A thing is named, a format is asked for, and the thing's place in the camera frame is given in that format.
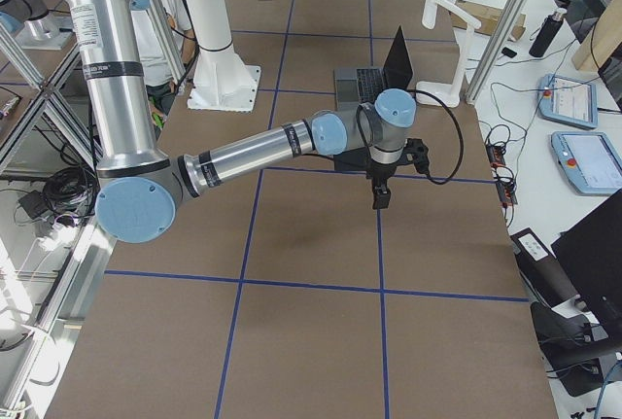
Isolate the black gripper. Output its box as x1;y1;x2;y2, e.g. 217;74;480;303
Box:
366;159;397;210

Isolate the grey laptop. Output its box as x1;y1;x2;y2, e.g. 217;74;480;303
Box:
333;26;413;111

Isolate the black mouse pad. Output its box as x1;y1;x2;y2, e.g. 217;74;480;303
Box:
332;147;370;172

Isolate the white desk lamp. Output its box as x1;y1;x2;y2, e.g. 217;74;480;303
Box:
414;0;483;109

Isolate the small black square device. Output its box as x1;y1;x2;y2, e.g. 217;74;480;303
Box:
501;48;517;58

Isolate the brown cardboard box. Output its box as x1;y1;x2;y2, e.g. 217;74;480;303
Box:
455;0;526;42

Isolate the far blue teach pendant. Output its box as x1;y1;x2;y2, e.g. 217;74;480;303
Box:
536;73;598;129

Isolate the blue teach pendant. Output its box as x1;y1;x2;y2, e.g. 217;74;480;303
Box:
536;73;598;129
550;131;621;195

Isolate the near blue teach pendant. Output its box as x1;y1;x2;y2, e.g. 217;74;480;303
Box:
550;131;621;195

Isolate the black computer monitor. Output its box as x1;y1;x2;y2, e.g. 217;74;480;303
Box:
552;192;621;333

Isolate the black water bottle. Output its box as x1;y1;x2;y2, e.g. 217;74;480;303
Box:
529;8;567;58

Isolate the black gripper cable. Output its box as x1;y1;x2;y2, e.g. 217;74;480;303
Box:
356;90;464;185

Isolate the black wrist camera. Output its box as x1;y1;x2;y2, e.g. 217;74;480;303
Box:
398;138;430;176

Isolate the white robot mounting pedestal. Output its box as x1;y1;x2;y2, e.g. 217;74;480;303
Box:
186;0;261;113

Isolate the aluminium frame post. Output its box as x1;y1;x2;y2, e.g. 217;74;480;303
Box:
465;0;527;105

